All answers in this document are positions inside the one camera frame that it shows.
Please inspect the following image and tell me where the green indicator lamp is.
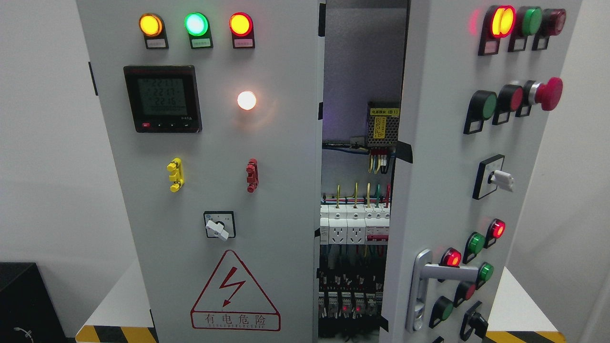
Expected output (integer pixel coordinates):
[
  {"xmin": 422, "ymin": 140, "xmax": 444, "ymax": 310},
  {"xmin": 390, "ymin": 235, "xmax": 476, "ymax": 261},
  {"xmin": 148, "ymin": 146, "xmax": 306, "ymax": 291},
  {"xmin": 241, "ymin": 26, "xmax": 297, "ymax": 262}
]
[{"xmin": 184, "ymin": 12, "xmax": 214, "ymax": 49}]

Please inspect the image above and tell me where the grey cabinet door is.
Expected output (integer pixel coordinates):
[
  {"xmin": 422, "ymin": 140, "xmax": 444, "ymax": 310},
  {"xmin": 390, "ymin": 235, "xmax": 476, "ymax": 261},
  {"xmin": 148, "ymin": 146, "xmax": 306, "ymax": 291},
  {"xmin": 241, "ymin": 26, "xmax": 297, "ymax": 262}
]
[
  {"xmin": 379, "ymin": 0, "xmax": 582, "ymax": 343},
  {"xmin": 77, "ymin": 0, "xmax": 325, "ymax": 343}
]

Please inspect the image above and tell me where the perforated metal power supply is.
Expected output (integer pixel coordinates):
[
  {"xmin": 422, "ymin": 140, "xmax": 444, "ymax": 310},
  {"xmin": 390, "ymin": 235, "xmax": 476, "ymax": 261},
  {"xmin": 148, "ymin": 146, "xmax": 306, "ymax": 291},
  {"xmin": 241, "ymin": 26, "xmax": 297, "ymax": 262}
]
[{"xmin": 366, "ymin": 101, "xmax": 400, "ymax": 147}]

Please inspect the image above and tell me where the red mushroom emergency button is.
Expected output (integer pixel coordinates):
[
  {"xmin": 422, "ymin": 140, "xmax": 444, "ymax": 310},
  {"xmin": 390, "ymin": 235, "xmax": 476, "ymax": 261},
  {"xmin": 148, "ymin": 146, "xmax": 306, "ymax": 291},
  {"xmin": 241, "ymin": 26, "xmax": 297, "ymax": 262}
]
[{"xmin": 516, "ymin": 77, "xmax": 563, "ymax": 117}]

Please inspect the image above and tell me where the black digital power meter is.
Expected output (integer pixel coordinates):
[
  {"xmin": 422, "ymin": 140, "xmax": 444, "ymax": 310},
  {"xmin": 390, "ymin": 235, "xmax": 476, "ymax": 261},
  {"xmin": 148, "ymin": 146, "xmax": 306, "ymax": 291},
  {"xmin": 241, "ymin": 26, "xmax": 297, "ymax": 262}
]
[{"xmin": 123, "ymin": 65, "xmax": 202, "ymax": 133}]

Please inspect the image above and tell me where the white selector switch right door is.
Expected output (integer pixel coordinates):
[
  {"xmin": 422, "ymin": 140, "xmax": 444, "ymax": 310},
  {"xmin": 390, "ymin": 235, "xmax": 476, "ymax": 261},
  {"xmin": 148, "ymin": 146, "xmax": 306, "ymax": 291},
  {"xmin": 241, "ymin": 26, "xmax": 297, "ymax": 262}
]
[{"xmin": 472, "ymin": 154, "xmax": 514, "ymax": 200}]

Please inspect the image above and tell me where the red electric hazard sticker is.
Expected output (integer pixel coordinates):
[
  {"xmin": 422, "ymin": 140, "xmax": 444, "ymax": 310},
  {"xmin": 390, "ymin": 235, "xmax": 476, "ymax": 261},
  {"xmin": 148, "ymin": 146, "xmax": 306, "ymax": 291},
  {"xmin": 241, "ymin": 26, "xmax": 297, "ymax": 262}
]
[{"xmin": 190, "ymin": 250, "xmax": 281, "ymax": 332}]

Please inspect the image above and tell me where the black relay terminal row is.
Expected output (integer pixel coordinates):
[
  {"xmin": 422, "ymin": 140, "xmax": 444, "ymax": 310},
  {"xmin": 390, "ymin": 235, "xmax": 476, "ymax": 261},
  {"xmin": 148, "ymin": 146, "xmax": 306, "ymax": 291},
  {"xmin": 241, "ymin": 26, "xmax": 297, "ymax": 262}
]
[{"xmin": 317, "ymin": 268, "xmax": 385, "ymax": 320}]

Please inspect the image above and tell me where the silver door handle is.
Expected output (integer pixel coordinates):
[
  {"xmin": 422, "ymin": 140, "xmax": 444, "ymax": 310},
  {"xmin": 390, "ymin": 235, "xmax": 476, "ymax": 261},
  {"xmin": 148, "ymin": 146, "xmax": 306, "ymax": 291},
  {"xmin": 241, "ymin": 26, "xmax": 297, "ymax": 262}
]
[{"xmin": 405, "ymin": 248, "xmax": 479, "ymax": 333}]

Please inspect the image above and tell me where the yellow indicator lamp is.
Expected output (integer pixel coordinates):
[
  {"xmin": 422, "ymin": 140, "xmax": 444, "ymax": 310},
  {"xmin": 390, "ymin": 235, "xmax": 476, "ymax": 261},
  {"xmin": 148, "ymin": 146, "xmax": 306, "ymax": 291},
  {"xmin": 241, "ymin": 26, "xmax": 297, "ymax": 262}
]
[{"xmin": 139, "ymin": 13, "xmax": 169, "ymax": 50}]

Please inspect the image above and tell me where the white glowing indicator lamp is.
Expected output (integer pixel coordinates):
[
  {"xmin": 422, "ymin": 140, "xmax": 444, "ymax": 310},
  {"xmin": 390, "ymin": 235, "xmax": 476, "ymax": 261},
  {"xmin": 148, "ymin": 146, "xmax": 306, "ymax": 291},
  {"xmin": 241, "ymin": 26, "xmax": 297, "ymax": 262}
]
[{"xmin": 237, "ymin": 91, "xmax": 257, "ymax": 111}]

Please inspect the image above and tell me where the black box lower left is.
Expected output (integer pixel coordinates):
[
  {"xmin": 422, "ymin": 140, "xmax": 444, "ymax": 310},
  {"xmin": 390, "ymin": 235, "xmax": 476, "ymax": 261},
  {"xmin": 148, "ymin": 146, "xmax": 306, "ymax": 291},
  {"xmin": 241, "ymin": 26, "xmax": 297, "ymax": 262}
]
[{"xmin": 0, "ymin": 262, "xmax": 67, "ymax": 343}]

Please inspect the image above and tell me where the white rotary selector switch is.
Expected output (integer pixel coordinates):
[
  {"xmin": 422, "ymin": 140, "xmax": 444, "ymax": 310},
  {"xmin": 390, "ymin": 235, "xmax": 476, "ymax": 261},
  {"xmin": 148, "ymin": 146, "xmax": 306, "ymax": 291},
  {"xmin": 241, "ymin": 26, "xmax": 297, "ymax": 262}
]
[{"xmin": 204, "ymin": 211, "xmax": 236, "ymax": 241}]

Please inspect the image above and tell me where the white socket breaker row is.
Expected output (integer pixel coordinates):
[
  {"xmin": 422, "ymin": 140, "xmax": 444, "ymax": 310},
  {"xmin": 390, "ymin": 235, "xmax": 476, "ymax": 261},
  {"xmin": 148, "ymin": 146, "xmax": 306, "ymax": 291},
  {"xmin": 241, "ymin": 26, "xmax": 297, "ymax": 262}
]
[{"xmin": 319, "ymin": 204, "xmax": 391, "ymax": 245}]

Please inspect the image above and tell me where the red indicator lamp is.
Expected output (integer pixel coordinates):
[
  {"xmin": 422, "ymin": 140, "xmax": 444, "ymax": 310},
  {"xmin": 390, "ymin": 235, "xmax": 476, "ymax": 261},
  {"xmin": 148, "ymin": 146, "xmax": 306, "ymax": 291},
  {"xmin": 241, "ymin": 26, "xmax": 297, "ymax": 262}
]
[{"xmin": 229, "ymin": 12, "xmax": 255, "ymax": 49}]

